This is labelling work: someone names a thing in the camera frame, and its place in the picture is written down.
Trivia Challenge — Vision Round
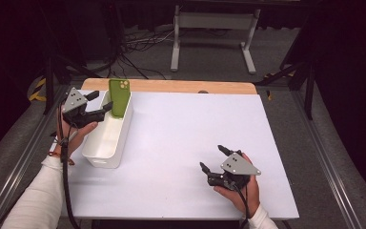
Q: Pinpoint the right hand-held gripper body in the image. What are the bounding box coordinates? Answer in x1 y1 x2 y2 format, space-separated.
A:
206 149 263 192

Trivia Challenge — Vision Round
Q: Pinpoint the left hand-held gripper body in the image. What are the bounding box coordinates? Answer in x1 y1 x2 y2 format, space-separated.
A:
60 86 107 130

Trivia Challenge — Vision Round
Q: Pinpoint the green phone case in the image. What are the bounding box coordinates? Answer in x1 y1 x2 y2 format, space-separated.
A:
108 78 132 119

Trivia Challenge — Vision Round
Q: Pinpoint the white plastic storage bin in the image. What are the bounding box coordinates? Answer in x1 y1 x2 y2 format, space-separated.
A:
81 89 134 170

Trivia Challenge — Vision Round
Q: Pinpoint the person's right hand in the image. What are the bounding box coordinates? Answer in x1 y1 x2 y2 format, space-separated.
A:
213 152 262 219

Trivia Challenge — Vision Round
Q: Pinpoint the person's left hand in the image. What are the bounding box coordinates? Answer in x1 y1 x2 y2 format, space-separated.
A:
55 106 99 157

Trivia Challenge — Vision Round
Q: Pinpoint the black metal stand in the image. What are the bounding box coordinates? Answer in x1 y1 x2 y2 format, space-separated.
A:
254 56 317 121
42 53 104 116

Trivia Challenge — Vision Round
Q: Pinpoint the yellow black floor tape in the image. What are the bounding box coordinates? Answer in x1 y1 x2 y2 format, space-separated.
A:
28 77 71 103

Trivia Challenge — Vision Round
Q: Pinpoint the white table board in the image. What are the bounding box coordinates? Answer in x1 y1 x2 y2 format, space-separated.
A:
49 89 300 221

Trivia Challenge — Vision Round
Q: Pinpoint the wooden table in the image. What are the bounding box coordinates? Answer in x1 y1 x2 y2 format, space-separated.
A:
81 77 258 95

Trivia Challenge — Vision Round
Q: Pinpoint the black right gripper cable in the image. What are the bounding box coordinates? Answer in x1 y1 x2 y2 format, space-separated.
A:
233 183 252 229

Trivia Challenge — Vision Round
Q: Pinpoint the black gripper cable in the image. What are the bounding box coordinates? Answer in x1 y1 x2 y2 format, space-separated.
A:
57 100 81 229
233 183 252 229

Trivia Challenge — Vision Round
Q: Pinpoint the red wrist bracelet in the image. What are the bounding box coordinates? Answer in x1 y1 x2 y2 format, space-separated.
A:
48 150 76 167

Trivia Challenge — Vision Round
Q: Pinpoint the bundle of black floor cables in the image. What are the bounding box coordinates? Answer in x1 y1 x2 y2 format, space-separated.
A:
85 25 233 80

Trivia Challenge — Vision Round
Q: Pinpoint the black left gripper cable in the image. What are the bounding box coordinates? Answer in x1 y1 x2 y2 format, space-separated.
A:
57 100 81 229

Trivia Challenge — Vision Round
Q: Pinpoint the aluminium floor rail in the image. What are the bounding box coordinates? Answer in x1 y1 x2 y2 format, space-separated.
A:
290 90 366 229
0 85 74 229

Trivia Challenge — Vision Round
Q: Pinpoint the white metal stand frame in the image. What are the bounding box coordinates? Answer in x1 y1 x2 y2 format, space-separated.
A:
170 4 262 75

